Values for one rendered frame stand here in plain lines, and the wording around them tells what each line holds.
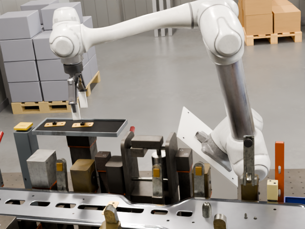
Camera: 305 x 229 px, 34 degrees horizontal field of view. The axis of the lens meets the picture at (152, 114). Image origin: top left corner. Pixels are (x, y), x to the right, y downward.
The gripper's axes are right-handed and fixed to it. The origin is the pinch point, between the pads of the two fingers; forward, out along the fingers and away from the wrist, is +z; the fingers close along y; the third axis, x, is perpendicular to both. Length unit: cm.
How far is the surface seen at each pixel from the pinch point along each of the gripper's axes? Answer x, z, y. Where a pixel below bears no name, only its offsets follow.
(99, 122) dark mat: -6.8, 6.6, 1.8
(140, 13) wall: 70, 92, 700
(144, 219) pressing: -29, 23, -45
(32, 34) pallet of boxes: 132, 36, 322
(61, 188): 5.4, 22.5, -23.0
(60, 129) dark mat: 8.5, 6.6, -2.9
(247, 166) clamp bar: -64, 12, -31
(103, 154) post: -11.0, 12.6, -15.1
